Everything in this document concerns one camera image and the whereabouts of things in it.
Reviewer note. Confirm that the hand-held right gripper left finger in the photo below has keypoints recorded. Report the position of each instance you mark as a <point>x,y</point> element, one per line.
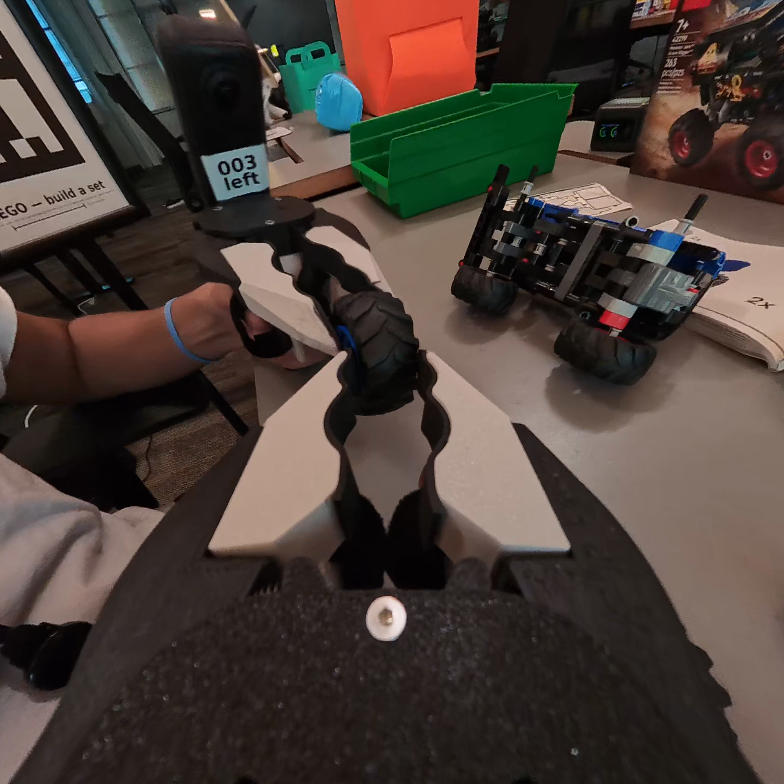
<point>275,490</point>

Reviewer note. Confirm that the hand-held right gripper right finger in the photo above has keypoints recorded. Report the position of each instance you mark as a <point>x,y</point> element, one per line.
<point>496,490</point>

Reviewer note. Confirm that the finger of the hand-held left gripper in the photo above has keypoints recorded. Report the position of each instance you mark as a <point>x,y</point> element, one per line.
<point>275,306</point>
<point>355,257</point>

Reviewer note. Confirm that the black lego tire blue rim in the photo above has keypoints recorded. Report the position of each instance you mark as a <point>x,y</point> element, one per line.
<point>380,331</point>

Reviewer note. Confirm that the person's left forearm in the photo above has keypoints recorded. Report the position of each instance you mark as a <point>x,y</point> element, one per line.
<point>92,355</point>

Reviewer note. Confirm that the blue black lego truck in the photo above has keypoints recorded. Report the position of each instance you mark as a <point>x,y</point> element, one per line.
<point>612,275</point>

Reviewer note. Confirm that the lego set box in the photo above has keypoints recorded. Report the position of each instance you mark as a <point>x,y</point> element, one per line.
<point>723,92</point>

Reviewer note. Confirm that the person's left hand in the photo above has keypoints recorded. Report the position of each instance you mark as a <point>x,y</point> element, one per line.
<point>202,318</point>

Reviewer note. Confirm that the green tote bag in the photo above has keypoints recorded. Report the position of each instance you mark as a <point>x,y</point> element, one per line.
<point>300,79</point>

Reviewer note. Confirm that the blue wristband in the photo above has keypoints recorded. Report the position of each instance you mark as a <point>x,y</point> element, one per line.
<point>168,328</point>

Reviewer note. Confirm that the blue wrapped bundle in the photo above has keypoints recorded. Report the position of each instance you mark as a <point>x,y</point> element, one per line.
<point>337,101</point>

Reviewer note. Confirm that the green plastic bin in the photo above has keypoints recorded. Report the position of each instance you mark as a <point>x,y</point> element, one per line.
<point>453,159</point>

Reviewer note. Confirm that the framed marker sign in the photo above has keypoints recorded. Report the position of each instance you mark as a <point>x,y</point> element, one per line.
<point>55,202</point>

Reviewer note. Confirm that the orange plastic bin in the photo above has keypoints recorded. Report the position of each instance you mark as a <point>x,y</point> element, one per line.
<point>429,61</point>

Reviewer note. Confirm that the white sticker sheet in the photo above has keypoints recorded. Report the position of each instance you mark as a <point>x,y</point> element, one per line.
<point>588,196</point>

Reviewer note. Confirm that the black power station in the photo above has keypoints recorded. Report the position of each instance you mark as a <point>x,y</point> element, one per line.
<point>618,116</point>

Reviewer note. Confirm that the white instruction booklet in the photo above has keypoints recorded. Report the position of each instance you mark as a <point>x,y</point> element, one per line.
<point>747,312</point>

